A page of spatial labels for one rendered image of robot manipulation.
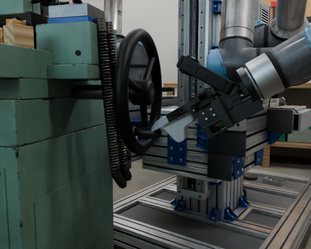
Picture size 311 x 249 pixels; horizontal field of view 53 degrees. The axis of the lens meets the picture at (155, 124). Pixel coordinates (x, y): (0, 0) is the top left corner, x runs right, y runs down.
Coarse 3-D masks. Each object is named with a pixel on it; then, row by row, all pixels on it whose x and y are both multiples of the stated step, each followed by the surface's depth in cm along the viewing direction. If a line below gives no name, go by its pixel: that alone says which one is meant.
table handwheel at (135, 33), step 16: (144, 32) 69; (128, 48) 62; (128, 64) 61; (128, 80) 62; (144, 80) 72; (160, 80) 84; (80, 96) 76; (96, 96) 75; (128, 96) 73; (144, 96) 70; (160, 96) 85; (128, 112) 61; (144, 112) 74; (160, 112) 85; (128, 128) 62; (128, 144) 65; (144, 144) 73
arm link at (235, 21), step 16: (224, 0) 71; (240, 0) 68; (224, 16) 69; (240, 16) 67; (224, 32) 68; (240, 32) 66; (224, 48) 66; (240, 48) 65; (256, 48) 64; (208, 64) 66; (224, 64) 65; (240, 64) 64; (240, 80) 66
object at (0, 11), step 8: (0, 0) 77; (8, 0) 76; (16, 0) 76; (24, 0) 76; (0, 8) 77; (8, 8) 77; (16, 8) 76; (24, 8) 76; (32, 8) 79; (0, 16) 79; (8, 16) 79; (16, 16) 79; (24, 16) 79
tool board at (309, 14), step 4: (264, 0) 353; (268, 0) 351; (272, 0) 350; (276, 0) 348; (308, 0) 338; (268, 4) 352; (272, 4) 348; (276, 4) 349; (308, 4) 338; (272, 8) 351; (308, 8) 339; (272, 12) 351; (308, 12) 339; (272, 16) 352; (308, 16) 339; (308, 20) 338
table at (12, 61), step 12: (0, 48) 54; (12, 48) 56; (24, 48) 59; (0, 60) 54; (12, 60) 57; (24, 60) 60; (36, 60) 63; (48, 60) 67; (0, 72) 54; (12, 72) 57; (24, 72) 60; (36, 72) 63; (48, 72) 66; (60, 72) 66; (72, 72) 65; (84, 72) 64; (96, 72) 68
